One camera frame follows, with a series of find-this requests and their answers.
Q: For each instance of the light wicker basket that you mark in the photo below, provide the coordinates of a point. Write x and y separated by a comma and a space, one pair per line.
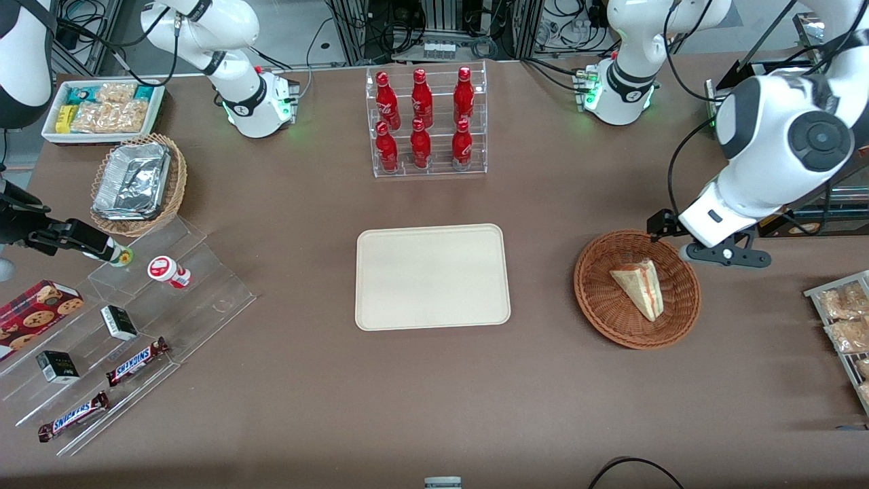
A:
175, 190

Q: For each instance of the stack of foil trays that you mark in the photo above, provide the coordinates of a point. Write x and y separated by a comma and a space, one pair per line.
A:
132, 180

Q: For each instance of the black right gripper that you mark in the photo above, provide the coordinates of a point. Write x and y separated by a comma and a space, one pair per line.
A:
15, 227

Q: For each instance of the clear acrylic bottle rack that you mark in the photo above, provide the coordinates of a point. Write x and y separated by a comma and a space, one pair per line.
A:
428, 170

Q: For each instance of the red cola bottle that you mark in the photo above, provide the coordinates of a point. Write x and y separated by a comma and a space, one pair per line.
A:
464, 95
461, 146
421, 100
387, 151
387, 102
421, 146

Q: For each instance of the red and white cup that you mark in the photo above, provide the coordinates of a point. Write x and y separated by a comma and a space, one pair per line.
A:
166, 269

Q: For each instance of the clear bag of pastry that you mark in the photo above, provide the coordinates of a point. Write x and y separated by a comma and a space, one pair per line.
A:
845, 301
848, 335
863, 368

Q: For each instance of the green lidded small cup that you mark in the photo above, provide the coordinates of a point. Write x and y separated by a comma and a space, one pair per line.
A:
123, 257

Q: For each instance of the white power strip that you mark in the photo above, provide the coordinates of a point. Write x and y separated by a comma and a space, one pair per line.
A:
438, 49

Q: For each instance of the beige plastic tray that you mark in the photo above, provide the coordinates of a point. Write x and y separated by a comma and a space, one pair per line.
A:
432, 277

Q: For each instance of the metal rack with snacks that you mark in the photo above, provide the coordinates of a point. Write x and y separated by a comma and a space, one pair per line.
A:
815, 293

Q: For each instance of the small black box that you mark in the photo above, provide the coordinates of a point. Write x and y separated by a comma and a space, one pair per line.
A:
119, 322
58, 367

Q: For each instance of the clear bag of crackers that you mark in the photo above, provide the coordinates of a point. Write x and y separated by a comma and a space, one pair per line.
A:
115, 92
108, 117

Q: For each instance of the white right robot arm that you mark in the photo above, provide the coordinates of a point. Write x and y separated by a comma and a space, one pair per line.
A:
248, 102

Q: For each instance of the snickers bar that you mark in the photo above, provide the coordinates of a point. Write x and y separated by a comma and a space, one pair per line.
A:
136, 362
72, 417

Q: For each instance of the triangular sandwich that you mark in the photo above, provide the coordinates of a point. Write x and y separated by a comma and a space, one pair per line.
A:
641, 288

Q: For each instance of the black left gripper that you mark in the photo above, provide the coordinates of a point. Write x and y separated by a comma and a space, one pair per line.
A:
658, 223

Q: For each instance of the red cookie box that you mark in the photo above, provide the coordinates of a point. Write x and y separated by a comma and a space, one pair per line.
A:
34, 314

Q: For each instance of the teal snack pack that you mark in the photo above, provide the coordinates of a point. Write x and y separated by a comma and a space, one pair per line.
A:
143, 93
79, 96

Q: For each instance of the white snack bin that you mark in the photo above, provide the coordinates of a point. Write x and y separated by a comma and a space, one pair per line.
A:
51, 132

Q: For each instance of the brown wicker basket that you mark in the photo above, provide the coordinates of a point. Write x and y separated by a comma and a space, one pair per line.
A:
611, 305

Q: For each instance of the yellow snack pack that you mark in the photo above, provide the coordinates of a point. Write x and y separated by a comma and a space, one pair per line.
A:
66, 119

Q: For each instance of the small grey device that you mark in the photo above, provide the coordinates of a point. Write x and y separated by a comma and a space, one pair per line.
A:
442, 483

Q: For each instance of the clear acrylic stepped shelf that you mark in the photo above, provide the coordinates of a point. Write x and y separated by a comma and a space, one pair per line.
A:
204, 299

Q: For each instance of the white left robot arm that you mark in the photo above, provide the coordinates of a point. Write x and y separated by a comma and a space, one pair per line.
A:
760, 156

